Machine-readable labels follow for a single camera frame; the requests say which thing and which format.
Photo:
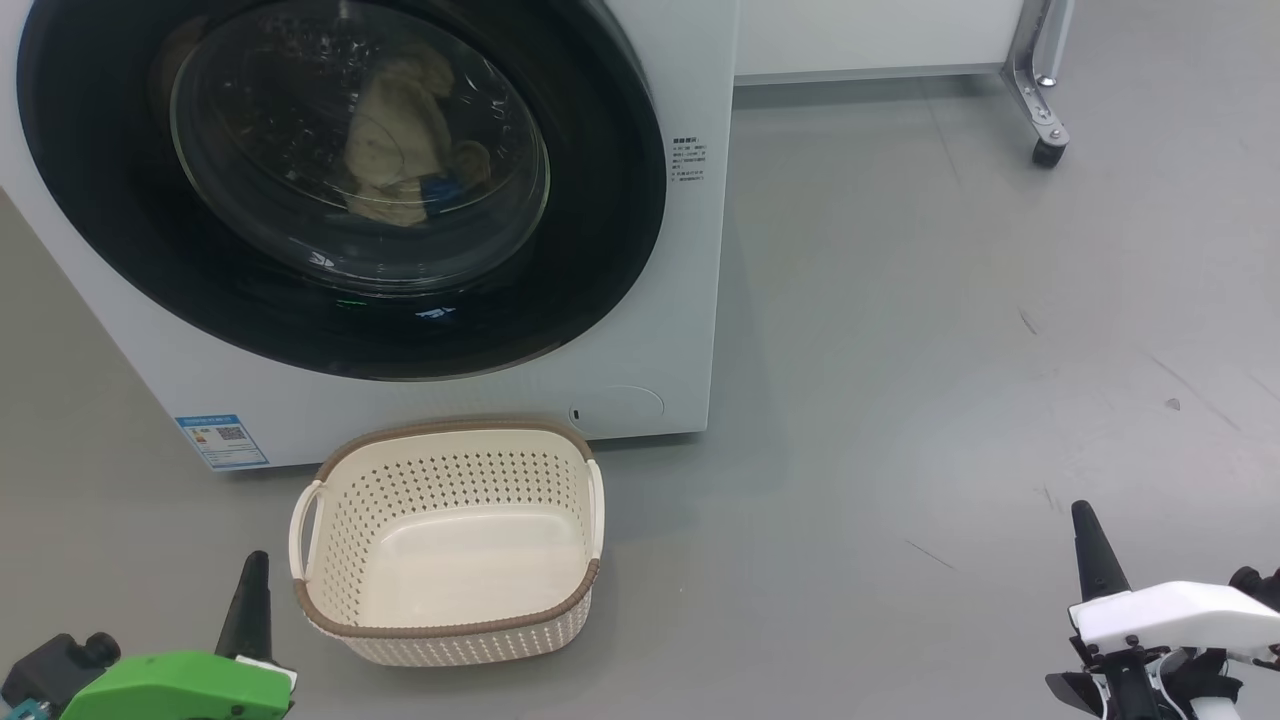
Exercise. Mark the oval drain filter cover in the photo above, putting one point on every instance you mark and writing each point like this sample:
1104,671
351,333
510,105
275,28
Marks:
620,410

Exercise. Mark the blue energy label sticker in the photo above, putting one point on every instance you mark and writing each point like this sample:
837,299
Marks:
222,440

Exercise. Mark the white front-load washing machine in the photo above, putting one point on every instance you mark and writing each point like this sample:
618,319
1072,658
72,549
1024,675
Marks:
690,300

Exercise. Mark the pale yellow garment blue cuffs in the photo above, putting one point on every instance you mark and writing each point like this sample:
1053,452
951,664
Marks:
400,150

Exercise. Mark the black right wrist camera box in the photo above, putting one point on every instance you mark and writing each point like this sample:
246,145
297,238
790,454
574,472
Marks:
1258,588

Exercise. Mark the cream perforated laundry basket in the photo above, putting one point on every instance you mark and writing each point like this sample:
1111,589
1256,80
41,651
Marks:
450,560

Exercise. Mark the small printed text label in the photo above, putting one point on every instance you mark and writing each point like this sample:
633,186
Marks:
688,162

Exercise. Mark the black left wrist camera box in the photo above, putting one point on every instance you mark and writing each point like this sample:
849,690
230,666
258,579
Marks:
45,675

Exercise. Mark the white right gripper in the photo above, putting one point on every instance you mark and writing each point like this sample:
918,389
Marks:
1180,615

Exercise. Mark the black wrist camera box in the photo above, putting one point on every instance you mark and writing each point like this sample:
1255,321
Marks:
45,675
1258,588

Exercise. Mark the round dark washing machine door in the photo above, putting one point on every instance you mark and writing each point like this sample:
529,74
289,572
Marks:
600,200

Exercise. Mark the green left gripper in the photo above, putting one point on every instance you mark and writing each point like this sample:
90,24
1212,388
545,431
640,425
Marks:
170,690

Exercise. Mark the metal partition caster foot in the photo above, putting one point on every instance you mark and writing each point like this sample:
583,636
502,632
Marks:
1040,90

